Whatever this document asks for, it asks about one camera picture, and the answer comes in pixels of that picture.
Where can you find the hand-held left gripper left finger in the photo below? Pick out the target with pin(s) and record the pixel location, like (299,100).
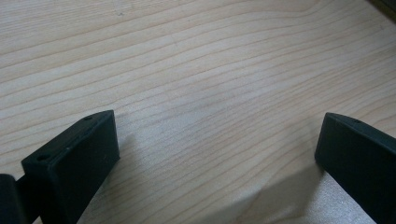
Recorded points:
(71,161)

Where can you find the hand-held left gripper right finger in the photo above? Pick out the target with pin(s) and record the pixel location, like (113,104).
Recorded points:
(361,158)

